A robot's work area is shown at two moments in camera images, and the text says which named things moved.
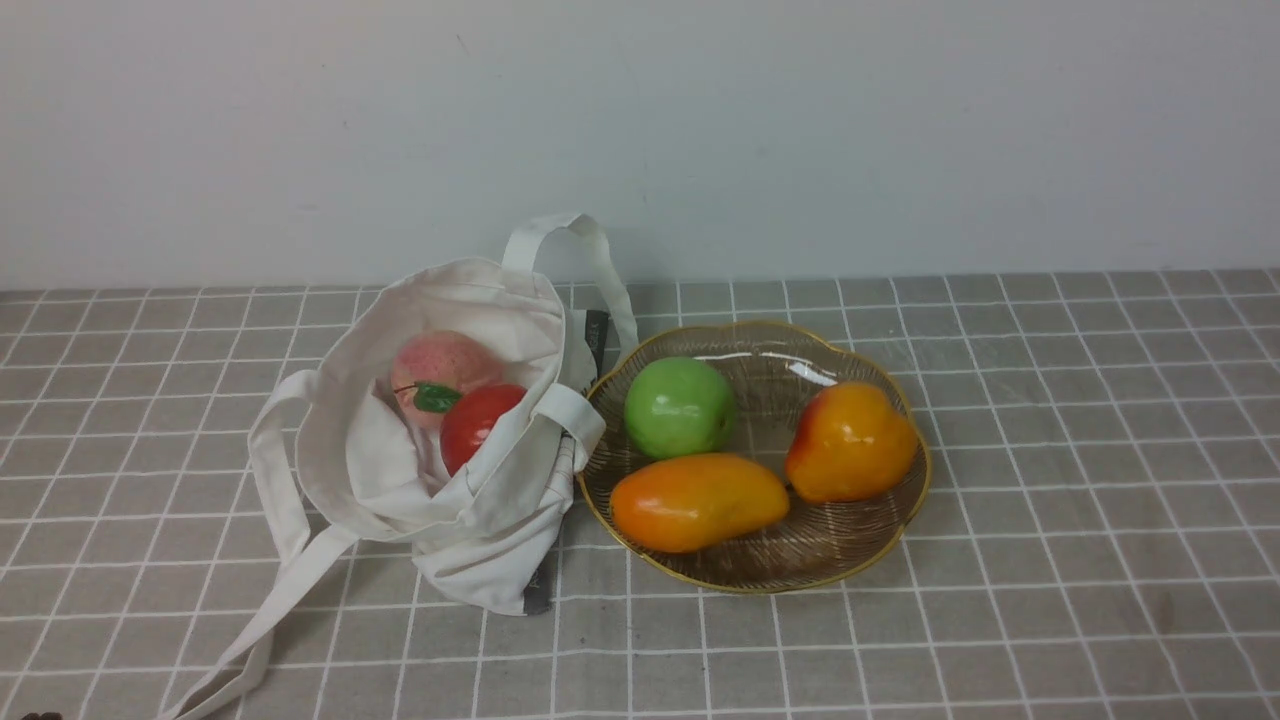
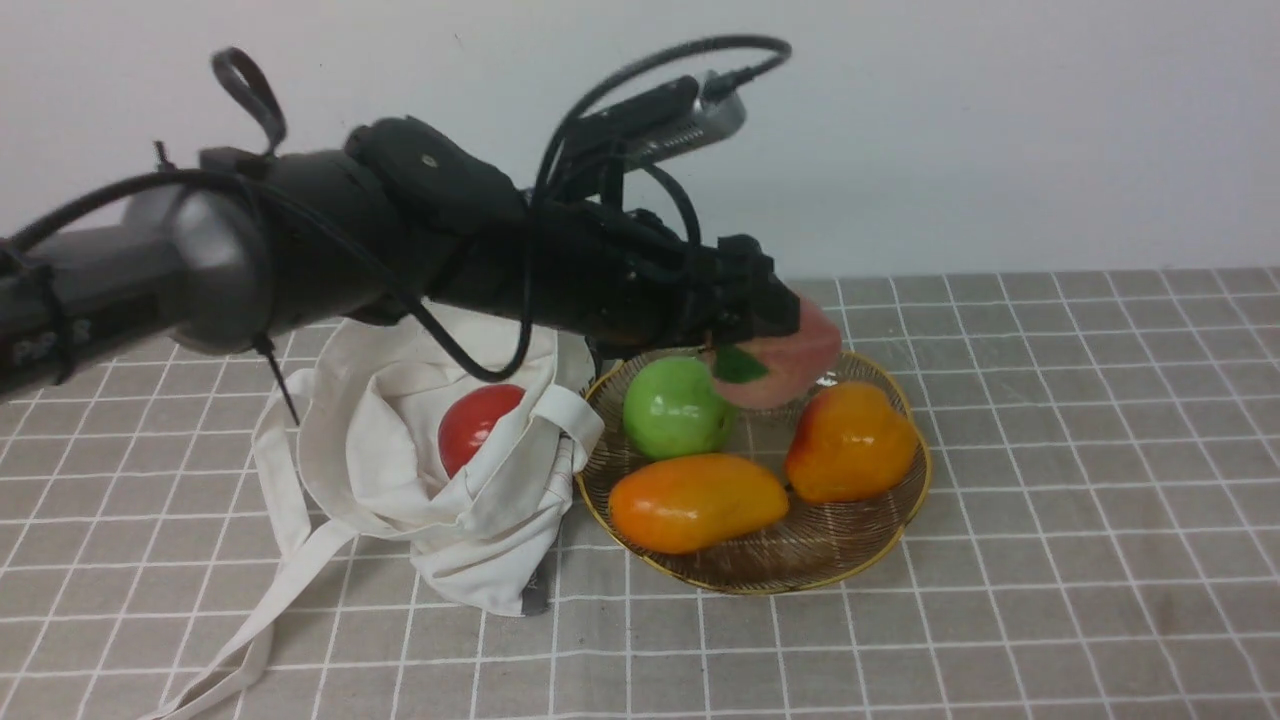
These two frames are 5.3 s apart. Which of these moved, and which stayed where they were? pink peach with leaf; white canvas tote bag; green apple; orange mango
Moved: pink peach with leaf
Stayed: orange mango; green apple; white canvas tote bag
